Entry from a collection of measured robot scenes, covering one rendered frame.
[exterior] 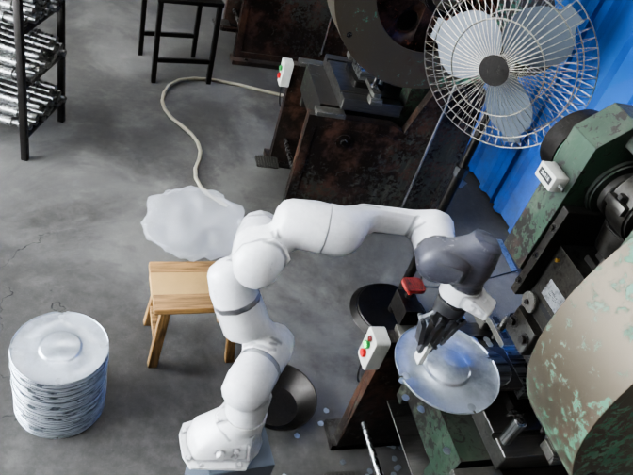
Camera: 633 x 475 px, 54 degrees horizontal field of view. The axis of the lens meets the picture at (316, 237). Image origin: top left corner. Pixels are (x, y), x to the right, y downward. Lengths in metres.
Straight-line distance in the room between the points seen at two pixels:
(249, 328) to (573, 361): 0.68
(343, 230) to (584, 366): 0.52
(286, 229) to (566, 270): 0.70
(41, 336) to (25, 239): 0.84
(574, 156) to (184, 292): 1.38
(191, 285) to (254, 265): 1.07
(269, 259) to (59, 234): 1.82
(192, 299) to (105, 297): 0.53
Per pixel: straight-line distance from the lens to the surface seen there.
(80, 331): 2.19
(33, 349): 2.16
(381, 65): 2.61
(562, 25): 2.08
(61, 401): 2.13
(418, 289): 1.93
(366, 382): 2.11
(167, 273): 2.34
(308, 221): 1.28
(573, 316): 1.11
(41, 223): 3.02
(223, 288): 1.36
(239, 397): 1.45
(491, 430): 1.78
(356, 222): 1.31
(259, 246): 1.26
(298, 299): 2.83
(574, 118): 1.69
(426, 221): 1.42
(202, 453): 1.73
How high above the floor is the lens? 1.99
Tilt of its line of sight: 39 degrees down
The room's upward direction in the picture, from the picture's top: 19 degrees clockwise
